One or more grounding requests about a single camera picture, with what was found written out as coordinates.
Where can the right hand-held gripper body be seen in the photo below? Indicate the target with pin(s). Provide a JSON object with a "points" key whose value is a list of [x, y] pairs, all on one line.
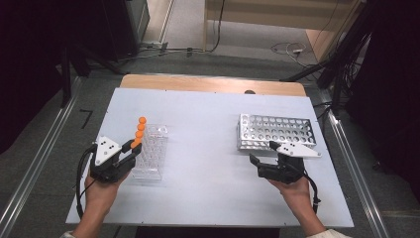
{"points": [[284, 172]]}

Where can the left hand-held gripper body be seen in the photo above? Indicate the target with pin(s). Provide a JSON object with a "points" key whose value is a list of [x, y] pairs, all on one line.
{"points": [[107, 170]]}

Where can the orange capped test tube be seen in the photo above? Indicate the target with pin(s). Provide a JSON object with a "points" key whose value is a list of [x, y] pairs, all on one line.
{"points": [[142, 120], [141, 127], [139, 134], [134, 144], [137, 140]]}

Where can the perforated metal tube rack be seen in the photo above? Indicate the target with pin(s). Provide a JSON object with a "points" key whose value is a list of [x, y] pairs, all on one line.
{"points": [[257, 139]]}

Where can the clear plastic tube rack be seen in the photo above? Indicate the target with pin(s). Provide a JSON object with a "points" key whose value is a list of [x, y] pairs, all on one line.
{"points": [[153, 158]]}

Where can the person's left hand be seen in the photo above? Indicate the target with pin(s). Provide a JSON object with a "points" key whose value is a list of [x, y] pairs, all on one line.
{"points": [[99, 196]]}

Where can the person's right hand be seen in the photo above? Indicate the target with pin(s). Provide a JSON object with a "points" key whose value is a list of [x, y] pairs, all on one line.
{"points": [[298, 196]]}

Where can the person's cream left sleeve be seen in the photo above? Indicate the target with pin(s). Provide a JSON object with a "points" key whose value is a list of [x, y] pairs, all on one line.
{"points": [[67, 235]]}

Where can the person's cream sleeve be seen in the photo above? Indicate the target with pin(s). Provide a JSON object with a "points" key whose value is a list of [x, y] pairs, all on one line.
{"points": [[328, 234], [67, 235]]}

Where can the person's cream right sleeve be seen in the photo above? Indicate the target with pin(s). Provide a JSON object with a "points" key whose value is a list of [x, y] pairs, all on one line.
{"points": [[328, 234]]}

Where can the white board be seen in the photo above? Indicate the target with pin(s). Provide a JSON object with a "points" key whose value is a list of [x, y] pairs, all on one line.
{"points": [[198, 109]]}

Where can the black metal stand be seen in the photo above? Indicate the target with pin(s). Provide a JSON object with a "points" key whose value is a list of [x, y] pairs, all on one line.
{"points": [[66, 76]]}

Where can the wooden table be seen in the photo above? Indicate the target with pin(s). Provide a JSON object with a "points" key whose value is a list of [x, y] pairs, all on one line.
{"points": [[198, 84]]}

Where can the black tripod stand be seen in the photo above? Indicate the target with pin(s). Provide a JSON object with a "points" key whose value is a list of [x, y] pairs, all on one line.
{"points": [[333, 62]]}

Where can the black cabinet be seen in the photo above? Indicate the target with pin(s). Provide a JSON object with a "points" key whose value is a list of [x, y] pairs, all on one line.
{"points": [[122, 29]]}

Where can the dark curtain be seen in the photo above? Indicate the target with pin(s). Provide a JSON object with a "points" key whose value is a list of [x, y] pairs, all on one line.
{"points": [[26, 66], [393, 82]]}

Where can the light wooden furniture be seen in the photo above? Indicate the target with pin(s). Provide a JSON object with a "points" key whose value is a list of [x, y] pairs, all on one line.
{"points": [[277, 13]]}

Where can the aluminium floor rail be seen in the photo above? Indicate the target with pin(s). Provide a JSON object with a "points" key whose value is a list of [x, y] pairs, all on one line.
{"points": [[39, 150], [337, 132]]}

